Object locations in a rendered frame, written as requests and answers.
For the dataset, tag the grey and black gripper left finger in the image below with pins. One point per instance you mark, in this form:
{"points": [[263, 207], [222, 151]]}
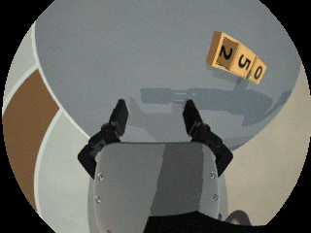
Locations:
{"points": [[110, 132]]}

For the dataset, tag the tan number cube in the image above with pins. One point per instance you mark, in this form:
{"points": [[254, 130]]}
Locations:
{"points": [[235, 58], [256, 71]]}

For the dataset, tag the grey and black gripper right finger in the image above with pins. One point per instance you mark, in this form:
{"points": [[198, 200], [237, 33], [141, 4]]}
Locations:
{"points": [[200, 132]]}

